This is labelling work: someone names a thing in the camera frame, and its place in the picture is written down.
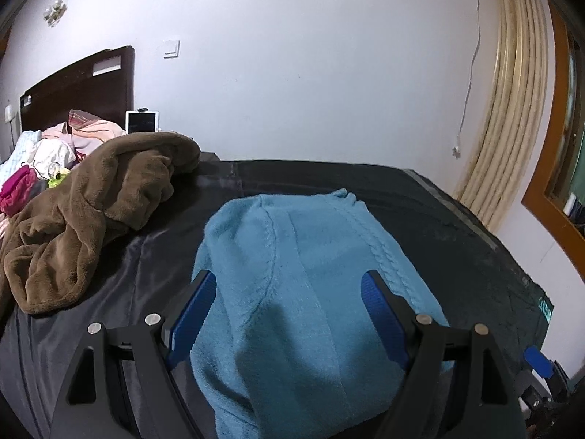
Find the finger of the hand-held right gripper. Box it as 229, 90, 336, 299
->
520, 384, 554, 424
523, 346, 574, 396

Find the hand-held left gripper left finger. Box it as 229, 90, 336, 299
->
49, 269, 218, 439

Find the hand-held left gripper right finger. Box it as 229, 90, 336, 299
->
360, 270, 528, 439

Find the blue knitted sweater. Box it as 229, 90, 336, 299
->
191, 187, 455, 439

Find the black bed sheet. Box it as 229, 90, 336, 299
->
0, 151, 554, 439

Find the brown fleece garment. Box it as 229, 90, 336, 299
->
0, 131, 202, 315

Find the white tablet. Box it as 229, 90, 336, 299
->
125, 109, 162, 134

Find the pink pillow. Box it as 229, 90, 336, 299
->
68, 109, 128, 156

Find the white cloth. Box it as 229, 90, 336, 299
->
31, 139, 76, 179

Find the magenta garment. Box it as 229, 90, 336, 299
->
0, 165, 42, 215

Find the pale pink cloth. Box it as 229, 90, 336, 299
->
42, 121, 71, 142

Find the beige curtain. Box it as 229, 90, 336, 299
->
452, 0, 549, 232

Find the light blue cloth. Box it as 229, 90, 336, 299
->
0, 130, 43, 184

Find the dark wooden headboard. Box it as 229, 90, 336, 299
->
19, 46, 135, 135

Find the wooden window frame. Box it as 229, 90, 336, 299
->
522, 0, 585, 284

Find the white wall cable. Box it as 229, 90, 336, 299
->
454, 0, 482, 147

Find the wall hook decoration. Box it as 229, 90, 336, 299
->
43, 0, 68, 23

